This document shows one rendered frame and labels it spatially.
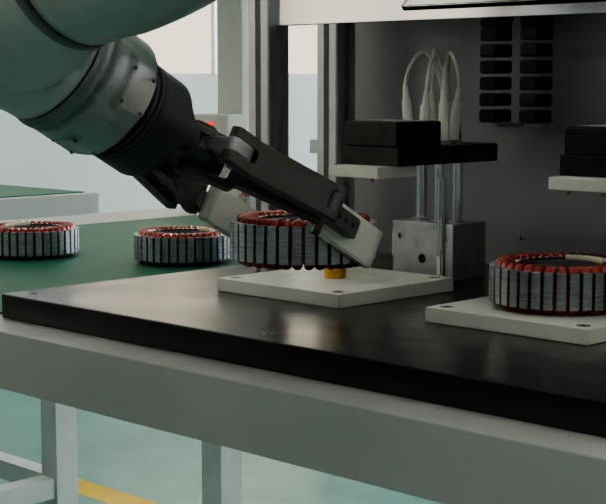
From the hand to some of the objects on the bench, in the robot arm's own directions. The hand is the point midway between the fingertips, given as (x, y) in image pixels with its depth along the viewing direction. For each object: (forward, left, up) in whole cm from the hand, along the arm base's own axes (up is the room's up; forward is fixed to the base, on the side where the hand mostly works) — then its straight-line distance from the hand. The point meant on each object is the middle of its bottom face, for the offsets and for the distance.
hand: (301, 233), depth 111 cm
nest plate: (+13, +13, -8) cm, 20 cm away
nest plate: (+17, -11, -8) cm, 22 cm away
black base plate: (+16, +1, -10) cm, 19 cm away
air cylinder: (+27, +15, -9) cm, 32 cm away
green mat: (+28, +68, -11) cm, 75 cm away
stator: (+11, +69, -9) cm, 71 cm away
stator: (+17, -11, -7) cm, 21 cm away
